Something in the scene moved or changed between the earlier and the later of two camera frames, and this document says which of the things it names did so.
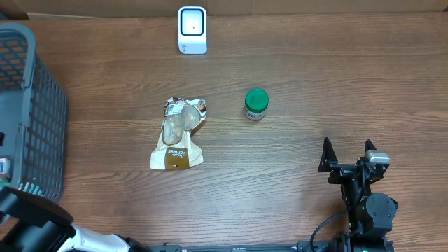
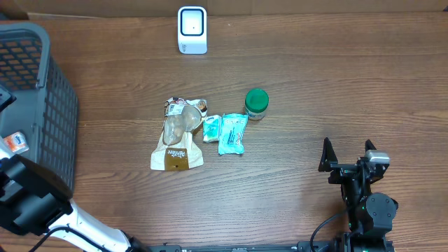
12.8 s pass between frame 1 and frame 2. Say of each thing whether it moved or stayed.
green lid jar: stayed
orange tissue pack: moved
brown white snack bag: stayed
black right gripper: stayed
